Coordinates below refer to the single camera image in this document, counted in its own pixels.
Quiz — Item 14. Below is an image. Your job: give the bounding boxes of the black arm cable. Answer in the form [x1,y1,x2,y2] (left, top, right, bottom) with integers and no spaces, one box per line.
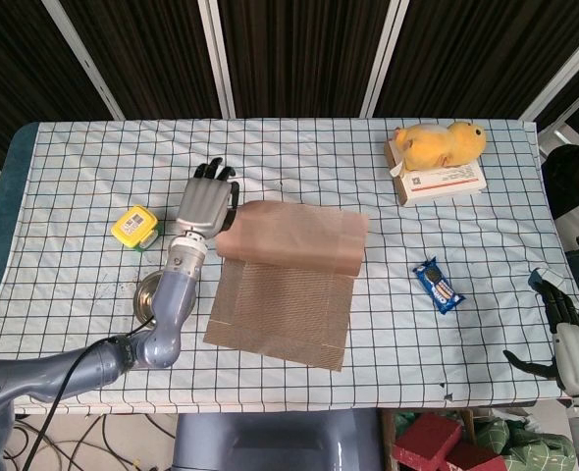
[22,318,159,471]

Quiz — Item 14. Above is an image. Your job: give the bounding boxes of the blue-grey robot torso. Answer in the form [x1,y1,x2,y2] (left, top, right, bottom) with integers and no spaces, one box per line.
[173,407,384,471]

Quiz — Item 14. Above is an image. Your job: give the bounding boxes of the blue cookie pack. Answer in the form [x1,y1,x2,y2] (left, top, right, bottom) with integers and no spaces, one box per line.
[412,256,467,316]

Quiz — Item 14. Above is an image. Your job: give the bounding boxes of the white cardboard shipping box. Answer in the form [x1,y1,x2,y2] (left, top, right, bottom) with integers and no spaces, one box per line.
[386,139,487,208]

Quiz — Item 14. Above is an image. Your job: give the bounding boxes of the white partition frame post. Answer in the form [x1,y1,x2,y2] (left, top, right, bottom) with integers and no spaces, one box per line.
[519,26,579,122]
[41,0,125,121]
[360,0,412,119]
[197,0,237,119]

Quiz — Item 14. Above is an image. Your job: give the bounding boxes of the green patterned cloth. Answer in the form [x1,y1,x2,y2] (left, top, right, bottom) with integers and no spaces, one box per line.
[470,414,578,471]

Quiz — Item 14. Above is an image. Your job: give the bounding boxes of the small red box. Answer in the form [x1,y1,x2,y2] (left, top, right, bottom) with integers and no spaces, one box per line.
[444,441,506,471]

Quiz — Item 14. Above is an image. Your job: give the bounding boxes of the large red box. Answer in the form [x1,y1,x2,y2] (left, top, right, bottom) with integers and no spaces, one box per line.
[393,412,463,471]

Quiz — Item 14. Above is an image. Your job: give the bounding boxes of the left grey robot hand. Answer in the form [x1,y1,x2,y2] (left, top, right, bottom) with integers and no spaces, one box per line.
[174,156,242,241]

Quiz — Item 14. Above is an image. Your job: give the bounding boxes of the tangled black floor cables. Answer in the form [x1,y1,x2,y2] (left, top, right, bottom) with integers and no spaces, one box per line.
[12,414,176,471]

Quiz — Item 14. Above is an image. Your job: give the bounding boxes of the yellow plush toy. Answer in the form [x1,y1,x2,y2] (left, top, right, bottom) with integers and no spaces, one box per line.
[392,121,488,173]

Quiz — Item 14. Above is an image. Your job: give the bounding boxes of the stainless steel bowl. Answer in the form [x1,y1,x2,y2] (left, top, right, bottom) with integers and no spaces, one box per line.
[132,274,166,326]

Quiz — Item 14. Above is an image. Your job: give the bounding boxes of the yellow-lidded green container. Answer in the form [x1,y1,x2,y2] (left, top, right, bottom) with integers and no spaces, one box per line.
[111,204,163,252]

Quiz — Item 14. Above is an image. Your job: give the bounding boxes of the brown woven placemat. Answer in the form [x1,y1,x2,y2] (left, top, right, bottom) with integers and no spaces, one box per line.
[203,199,370,373]

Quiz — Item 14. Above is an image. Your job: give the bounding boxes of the white black-checked tablecloth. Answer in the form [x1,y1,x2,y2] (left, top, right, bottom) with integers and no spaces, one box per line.
[0,117,579,416]

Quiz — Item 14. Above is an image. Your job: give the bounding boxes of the black chair back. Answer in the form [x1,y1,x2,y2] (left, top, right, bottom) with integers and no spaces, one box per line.
[541,144,579,222]

